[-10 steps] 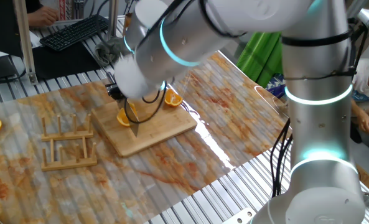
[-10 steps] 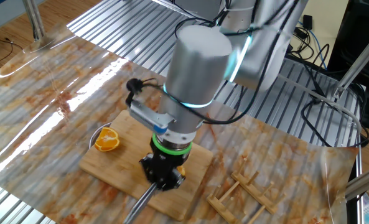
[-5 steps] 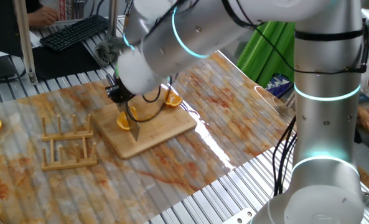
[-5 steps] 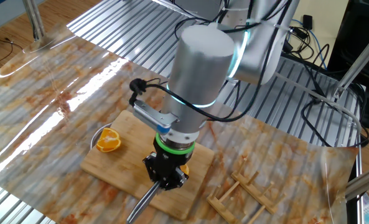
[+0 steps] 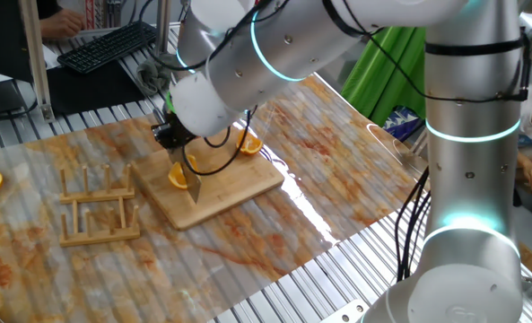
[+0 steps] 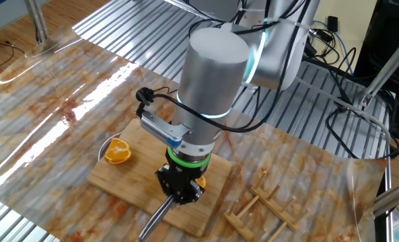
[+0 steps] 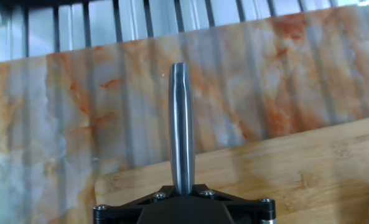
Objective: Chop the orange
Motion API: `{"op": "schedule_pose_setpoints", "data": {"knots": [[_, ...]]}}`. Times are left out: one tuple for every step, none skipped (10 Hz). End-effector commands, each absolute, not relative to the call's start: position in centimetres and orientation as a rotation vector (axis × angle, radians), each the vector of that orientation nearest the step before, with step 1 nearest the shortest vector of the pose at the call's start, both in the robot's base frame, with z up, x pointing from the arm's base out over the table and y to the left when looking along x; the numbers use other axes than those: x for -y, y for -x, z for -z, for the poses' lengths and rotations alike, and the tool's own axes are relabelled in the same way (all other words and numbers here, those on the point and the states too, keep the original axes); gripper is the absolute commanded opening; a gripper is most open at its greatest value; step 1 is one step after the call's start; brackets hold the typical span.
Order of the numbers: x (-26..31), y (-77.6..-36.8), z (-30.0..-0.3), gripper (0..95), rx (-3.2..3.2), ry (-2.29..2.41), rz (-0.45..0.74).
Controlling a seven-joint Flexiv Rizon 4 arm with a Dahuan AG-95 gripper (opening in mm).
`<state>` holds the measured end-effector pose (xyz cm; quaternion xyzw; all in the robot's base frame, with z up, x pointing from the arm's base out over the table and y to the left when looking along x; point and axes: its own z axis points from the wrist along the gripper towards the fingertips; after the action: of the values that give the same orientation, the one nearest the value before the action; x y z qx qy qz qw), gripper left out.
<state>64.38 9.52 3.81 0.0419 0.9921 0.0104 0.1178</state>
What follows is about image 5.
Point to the steel cleaver knife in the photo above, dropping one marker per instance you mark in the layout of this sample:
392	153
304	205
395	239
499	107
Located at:
193	181

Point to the grey crumpled cloth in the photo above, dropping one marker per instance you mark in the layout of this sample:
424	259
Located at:
151	76

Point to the wooden peg rack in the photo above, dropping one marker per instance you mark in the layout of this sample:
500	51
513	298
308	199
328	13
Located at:
95	195

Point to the bare person hand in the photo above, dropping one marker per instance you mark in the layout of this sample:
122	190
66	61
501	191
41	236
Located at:
63	22

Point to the blue patterned bag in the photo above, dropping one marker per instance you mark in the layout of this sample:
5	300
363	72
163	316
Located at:
402	123

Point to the marble pattern plastic mat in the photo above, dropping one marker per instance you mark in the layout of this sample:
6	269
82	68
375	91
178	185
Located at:
247	233

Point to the black monitor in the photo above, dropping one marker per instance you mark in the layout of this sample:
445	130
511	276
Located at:
1	36

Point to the cut orange piece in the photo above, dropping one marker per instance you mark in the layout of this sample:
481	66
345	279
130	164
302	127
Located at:
177	176
251	144

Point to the bamboo cutting board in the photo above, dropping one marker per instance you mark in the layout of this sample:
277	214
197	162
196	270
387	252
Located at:
238	179

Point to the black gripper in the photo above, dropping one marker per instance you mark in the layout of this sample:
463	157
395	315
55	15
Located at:
173	132

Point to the white paper sheet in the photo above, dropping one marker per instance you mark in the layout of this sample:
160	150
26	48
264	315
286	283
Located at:
50	56

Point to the green fabric curtain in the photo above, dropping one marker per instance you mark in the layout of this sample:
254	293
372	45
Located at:
382	76

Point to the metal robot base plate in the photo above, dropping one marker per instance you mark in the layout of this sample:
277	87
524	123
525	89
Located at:
344	314

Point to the black desk pad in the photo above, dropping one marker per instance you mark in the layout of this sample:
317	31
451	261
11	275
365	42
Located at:
90	89

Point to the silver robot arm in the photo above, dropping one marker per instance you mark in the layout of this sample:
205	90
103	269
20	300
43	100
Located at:
472	179

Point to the black computer keyboard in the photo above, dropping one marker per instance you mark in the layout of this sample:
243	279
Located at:
108	45

